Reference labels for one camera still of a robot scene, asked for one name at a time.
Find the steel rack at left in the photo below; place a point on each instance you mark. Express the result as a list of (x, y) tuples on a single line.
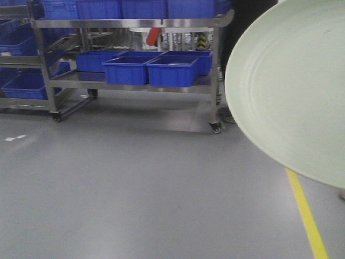
[(30, 60)]

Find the blue tray front right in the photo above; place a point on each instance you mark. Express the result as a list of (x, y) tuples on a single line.
[(173, 71)]

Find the blue tray back left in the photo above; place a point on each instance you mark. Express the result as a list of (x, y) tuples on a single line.
[(91, 61)]

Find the steel trolley cart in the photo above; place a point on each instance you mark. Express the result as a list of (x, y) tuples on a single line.
[(209, 85)]

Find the blue tray front left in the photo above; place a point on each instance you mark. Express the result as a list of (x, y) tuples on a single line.
[(127, 70)]

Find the blue tray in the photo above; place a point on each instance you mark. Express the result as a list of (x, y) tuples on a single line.
[(91, 61), (173, 71), (127, 70)]

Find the pale green round plate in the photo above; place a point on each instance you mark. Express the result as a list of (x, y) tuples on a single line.
[(284, 85)]

